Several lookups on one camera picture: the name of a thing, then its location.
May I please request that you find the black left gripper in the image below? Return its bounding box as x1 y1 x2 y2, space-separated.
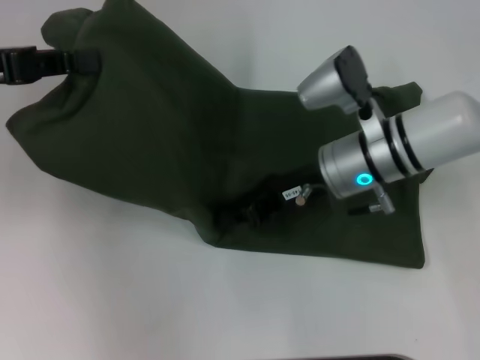
0 45 102 86

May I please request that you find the right arm connector cable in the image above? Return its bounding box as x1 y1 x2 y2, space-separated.
295 182 392 218

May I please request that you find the dark green FREE T-shirt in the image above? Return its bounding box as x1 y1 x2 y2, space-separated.
5 0 427 270

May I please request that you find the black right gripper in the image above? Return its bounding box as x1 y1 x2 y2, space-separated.
214 170 331 230

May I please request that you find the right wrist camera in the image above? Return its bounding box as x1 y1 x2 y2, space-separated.
297 45 374 113

